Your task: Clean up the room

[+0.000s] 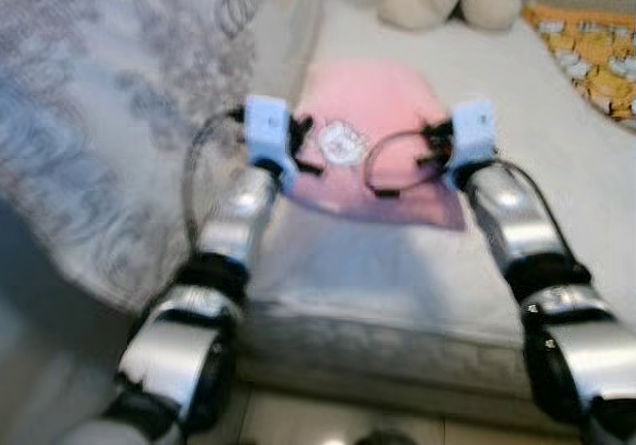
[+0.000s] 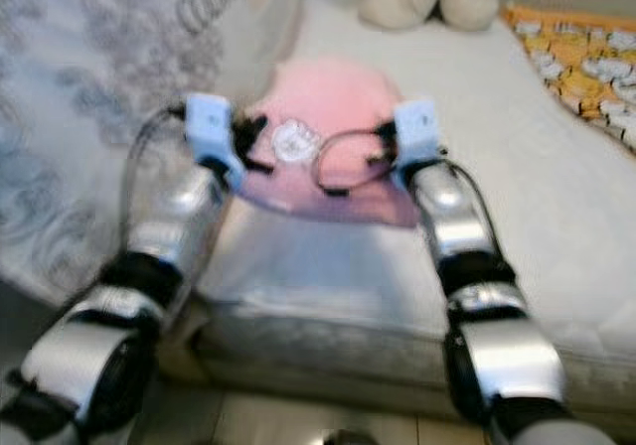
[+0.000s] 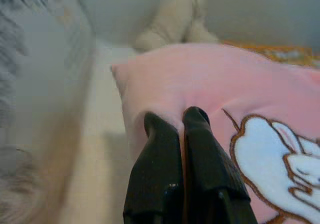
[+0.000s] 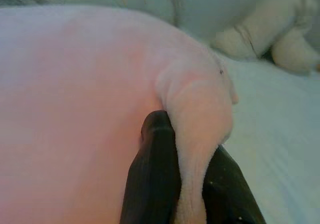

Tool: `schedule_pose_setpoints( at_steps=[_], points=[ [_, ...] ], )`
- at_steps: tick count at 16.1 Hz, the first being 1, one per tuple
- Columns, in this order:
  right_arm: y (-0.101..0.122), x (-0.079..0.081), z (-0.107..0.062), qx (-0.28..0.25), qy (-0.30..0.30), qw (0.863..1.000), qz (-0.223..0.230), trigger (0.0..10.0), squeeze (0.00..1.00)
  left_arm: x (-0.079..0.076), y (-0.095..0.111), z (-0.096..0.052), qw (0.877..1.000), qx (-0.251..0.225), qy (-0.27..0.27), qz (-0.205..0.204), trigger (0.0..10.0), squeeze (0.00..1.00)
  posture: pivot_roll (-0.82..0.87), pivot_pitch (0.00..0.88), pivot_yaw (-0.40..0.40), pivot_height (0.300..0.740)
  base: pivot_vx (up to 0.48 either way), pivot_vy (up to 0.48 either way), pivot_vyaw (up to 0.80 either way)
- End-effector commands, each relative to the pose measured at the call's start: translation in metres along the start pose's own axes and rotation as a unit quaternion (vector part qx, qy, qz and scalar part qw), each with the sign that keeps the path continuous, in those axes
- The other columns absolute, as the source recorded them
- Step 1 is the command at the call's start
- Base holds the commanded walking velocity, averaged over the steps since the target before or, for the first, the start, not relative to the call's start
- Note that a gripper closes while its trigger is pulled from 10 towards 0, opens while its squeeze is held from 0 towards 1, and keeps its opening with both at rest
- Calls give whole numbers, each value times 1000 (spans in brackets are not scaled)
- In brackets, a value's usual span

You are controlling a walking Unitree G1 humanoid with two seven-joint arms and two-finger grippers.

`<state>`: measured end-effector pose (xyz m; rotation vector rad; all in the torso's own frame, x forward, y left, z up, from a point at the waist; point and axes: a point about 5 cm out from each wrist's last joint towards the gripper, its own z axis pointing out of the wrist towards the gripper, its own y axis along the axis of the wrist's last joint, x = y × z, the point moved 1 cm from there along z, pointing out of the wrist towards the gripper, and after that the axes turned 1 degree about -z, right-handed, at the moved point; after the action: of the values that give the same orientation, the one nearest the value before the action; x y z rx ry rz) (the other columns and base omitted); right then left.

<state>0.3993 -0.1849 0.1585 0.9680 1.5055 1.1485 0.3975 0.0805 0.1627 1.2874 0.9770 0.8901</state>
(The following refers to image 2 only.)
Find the grey swirl patterned blanket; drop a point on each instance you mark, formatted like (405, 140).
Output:
(79, 117)

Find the pink cat print pillow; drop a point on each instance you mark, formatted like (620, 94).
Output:
(328, 92)

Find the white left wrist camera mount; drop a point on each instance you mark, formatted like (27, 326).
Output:
(209, 127)

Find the beige plush toy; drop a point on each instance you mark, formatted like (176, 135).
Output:
(407, 3)

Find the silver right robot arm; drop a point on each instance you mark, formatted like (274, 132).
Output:
(452, 207)

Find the yellow cartoon print quilt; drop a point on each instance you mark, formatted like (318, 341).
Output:
(576, 68)

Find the white quilted mattress pad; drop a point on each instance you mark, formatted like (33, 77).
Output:
(537, 207)

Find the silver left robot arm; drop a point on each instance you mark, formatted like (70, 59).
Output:
(159, 226)

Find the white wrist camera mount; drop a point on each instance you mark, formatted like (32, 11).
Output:
(417, 127)
(209, 127)

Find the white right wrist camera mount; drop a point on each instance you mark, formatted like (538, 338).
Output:
(417, 127)

